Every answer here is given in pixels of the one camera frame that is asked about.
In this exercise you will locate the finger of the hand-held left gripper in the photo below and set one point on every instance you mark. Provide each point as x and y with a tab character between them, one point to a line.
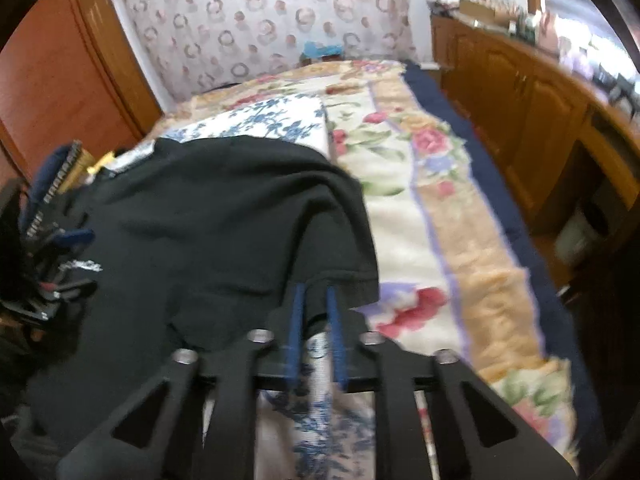
75	237

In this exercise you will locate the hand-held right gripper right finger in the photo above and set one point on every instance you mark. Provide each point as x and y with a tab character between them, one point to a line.
336	340

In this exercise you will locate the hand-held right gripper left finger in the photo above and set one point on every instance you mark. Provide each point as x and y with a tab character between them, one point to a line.
296	330

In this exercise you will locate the black shirt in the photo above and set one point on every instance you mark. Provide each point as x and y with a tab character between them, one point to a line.
200	235

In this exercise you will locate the yellow patterned cloth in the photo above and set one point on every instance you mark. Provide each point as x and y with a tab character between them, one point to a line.
90	165

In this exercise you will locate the blue and yellow folded items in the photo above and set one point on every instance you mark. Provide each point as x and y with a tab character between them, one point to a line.
52	165

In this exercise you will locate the floral bed blanket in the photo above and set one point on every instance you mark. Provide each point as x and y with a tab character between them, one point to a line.
400	220

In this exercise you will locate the wooden wardrobe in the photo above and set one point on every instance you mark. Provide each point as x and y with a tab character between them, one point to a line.
60	85

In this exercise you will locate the blue floral white cloth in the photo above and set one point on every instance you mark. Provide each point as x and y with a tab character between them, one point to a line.
270	120

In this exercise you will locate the navy blanket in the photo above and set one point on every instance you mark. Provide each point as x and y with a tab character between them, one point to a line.
500	195

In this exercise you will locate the white bin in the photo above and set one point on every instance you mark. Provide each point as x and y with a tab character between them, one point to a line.
580	235

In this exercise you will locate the circle patterned curtain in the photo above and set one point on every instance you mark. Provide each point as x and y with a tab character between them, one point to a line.
250	20

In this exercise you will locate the blue bundle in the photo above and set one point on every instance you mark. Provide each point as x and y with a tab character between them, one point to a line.
322	50

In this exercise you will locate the wooden cabinet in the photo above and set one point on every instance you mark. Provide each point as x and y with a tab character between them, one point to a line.
525	105

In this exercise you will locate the cardboard box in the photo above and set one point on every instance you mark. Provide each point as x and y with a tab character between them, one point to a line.
475	7

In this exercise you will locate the pink bag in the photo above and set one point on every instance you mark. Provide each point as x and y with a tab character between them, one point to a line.
548	30

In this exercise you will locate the striped window blind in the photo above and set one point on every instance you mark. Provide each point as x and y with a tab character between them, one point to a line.
575	0

